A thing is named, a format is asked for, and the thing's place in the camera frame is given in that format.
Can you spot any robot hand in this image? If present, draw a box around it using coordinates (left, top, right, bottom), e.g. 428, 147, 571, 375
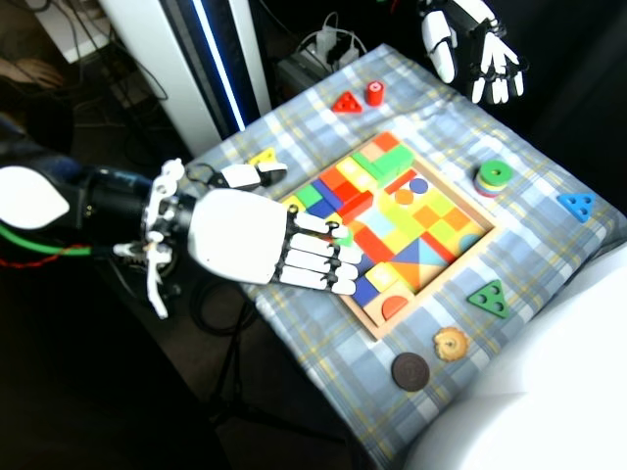
418, 0, 533, 105
188, 161, 364, 296

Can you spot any yellow triangle with holes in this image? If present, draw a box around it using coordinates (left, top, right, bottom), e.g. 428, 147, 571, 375
247, 148, 278, 170

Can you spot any red cylinder with letter Q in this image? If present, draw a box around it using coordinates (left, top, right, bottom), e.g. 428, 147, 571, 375
364, 79, 386, 108

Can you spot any blue plaid cloth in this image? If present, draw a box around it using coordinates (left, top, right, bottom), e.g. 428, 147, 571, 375
185, 42, 617, 469

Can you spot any red triangle with holes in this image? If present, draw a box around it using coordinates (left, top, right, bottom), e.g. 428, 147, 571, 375
331, 90, 364, 116

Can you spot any white power strip with plugs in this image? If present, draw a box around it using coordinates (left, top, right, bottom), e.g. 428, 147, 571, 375
298, 12, 368, 70

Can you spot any black box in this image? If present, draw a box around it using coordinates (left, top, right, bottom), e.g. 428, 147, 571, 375
273, 51, 334, 99

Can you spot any blue triangle with holes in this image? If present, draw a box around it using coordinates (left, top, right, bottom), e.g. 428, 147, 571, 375
555, 191, 598, 224

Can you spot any wooden puzzle tray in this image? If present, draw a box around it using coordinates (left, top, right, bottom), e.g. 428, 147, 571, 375
277, 129, 497, 343

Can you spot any white pillar with blue light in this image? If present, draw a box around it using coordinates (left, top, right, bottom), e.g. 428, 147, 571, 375
97, 0, 273, 158

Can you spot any round chocolate cookie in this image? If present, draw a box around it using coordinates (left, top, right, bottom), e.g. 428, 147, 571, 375
391, 352, 431, 393

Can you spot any green triangle with holes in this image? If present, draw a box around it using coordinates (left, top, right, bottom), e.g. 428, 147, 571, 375
465, 278, 510, 319

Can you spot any tan flower-shaped cookie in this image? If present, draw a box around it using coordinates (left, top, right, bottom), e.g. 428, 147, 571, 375
431, 326, 470, 363

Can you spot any white box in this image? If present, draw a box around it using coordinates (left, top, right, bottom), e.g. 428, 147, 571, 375
33, 0, 114, 65

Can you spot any thick green ring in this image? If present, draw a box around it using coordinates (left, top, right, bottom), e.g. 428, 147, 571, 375
478, 159, 514, 190

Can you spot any yellow ring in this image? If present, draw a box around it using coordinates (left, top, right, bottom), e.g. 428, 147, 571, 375
473, 173, 510, 192

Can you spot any blue ring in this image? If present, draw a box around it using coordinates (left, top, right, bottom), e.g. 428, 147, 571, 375
473, 178, 508, 195

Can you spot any red ring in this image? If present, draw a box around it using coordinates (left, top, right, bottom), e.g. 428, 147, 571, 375
472, 181, 506, 199

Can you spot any green cable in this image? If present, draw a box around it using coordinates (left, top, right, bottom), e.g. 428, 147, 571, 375
0, 227, 93, 259

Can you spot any red twisted cable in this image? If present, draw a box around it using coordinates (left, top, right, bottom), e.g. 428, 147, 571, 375
0, 244, 95, 269

